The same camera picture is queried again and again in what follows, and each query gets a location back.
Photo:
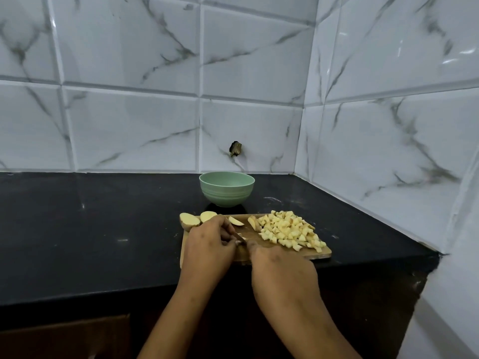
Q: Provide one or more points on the person's left hand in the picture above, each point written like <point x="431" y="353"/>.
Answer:
<point x="207" y="250"/>

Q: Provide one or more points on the person's right hand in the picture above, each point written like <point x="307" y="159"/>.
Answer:
<point x="284" y="280"/>

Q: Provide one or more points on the person's right fingers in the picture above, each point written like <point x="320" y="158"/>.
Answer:
<point x="256" y="249"/>

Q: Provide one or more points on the person's left fingers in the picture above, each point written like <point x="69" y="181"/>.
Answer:
<point x="229" y="231"/>

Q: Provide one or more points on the kitchen knife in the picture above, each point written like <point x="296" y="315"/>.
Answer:
<point x="241" y="237"/>

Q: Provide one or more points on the person's left forearm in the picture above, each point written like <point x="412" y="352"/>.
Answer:
<point x="179" y="321"/>

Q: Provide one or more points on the person's right forearm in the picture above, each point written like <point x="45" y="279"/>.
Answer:
<point x="310" y="332"/>

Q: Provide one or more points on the thin apple slice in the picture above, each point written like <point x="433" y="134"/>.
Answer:
<point x="236" y="221"/>

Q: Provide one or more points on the apple half with skin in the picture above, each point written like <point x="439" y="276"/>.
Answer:
<point x="188" y="221"/>
<point x="208" y="216"/>

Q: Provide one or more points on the apple wedge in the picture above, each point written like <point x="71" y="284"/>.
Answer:
<point x="254" y="223"/>

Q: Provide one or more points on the wooden cutting board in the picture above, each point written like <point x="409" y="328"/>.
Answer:
<point x="284" y="252"/>

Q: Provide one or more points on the pile of diced apple pieces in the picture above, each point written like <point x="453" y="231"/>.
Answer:
<point x="288" y="229"/>

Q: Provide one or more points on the green bowl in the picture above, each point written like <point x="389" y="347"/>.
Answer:
<point x="226" y="188"/>

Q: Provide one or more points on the brown wooden cabinet door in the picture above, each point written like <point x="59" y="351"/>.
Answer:
<point x="63" y="338"/>

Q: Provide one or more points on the dark wall pipe stub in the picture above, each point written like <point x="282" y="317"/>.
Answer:
<point x="235" y="148"/>

